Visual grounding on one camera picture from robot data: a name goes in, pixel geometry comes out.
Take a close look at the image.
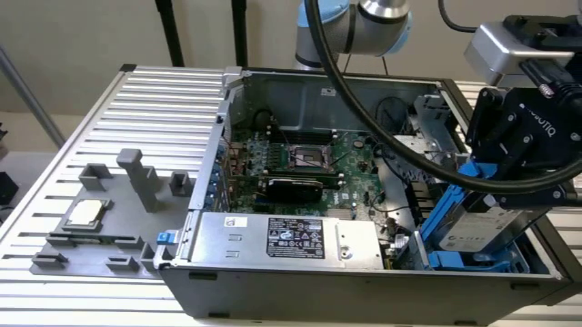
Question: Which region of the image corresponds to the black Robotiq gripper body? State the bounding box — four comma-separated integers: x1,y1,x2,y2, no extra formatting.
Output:
492,84,582,188

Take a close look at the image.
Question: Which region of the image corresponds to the hard disk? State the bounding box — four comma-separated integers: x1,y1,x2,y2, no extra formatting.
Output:
418,159,544,255

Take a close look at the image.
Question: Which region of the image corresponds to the blue disk bay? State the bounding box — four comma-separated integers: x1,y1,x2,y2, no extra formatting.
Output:
407,231,532,275

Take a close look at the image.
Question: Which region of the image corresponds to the metal drive cage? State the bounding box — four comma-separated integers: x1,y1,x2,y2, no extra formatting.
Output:
392,95,474,181

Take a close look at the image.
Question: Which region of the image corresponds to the black plastic fan shroud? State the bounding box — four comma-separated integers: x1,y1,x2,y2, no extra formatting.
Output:
407,182,446,226

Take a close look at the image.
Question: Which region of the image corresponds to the green motherboard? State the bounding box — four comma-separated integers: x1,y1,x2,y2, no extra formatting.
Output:
221,131,410,236

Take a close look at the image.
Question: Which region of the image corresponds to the CPU socket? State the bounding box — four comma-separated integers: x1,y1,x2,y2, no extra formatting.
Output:
284,144,340,173

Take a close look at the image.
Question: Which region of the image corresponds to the black graphics card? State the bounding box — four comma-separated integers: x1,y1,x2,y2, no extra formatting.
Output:
256,175,344,205

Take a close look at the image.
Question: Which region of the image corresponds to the open black PC case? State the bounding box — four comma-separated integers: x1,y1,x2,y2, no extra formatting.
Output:
152,66,576,320

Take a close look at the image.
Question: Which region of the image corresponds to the black tripod leg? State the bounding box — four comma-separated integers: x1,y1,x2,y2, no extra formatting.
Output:
231,0,249,67
153,0,185,67

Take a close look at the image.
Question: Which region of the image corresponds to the silver power supply unit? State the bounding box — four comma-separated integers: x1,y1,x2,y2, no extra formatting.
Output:
181,211,386,270

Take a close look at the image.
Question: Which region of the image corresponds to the blue power supply latch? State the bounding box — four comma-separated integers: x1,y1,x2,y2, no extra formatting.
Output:
155,230,179,246

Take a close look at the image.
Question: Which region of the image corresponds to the grey parts rack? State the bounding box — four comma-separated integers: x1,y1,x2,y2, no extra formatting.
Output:
29,148,201,279

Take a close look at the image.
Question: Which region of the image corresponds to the silver CPU chip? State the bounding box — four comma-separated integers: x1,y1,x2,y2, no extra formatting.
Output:
63,200,112,228

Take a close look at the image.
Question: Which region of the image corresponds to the green RAM stick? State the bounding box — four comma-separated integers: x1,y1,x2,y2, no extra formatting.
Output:
63,234,119,245

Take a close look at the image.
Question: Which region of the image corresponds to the grey metal pole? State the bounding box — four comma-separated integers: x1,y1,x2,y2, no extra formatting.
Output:
0,44,64,148

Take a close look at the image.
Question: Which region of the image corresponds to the small black box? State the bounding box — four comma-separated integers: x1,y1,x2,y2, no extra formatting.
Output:
0,172,20,205

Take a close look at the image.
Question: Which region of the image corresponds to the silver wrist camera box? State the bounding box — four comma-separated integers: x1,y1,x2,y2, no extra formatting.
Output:
463,20,576,88

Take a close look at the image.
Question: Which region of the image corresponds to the blue disk carrier handle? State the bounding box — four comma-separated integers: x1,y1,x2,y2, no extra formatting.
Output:
430,251,466,272

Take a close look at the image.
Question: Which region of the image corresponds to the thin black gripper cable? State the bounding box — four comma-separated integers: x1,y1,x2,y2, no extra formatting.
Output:
438,0,479,34

